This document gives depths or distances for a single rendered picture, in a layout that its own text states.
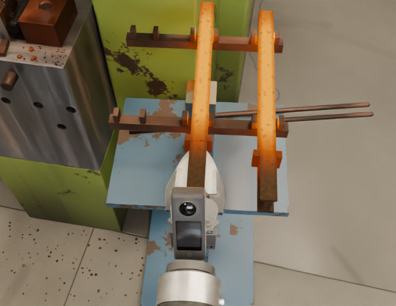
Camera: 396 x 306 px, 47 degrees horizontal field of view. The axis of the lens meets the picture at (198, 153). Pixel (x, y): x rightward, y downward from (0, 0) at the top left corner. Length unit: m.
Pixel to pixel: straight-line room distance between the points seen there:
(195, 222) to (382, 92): 1.81
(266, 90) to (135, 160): 0.38
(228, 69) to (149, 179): 0.92
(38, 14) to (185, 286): 0.71
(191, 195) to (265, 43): 0.41
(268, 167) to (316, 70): 1.65
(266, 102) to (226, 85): 1.13
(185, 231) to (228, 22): 1.16
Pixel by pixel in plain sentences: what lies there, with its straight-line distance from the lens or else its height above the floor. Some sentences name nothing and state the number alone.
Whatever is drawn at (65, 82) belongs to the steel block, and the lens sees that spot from 1.09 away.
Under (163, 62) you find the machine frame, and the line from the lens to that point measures 1.24.
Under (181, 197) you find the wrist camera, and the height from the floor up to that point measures 1.11.
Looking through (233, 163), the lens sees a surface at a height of 0.76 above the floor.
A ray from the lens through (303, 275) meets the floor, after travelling 1.78.
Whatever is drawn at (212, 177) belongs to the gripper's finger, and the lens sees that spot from 0.72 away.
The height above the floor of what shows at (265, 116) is 1.03.
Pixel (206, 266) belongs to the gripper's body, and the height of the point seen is 1.03.
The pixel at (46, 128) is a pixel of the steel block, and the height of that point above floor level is 0.66.
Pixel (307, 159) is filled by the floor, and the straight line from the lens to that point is 2.00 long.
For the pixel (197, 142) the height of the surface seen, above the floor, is 1.04.
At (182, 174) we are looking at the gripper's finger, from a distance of 0.72.
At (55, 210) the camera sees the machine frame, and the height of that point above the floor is 0.11.
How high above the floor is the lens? 1.65
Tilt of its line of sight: 57 degrees down
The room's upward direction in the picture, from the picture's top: straight up
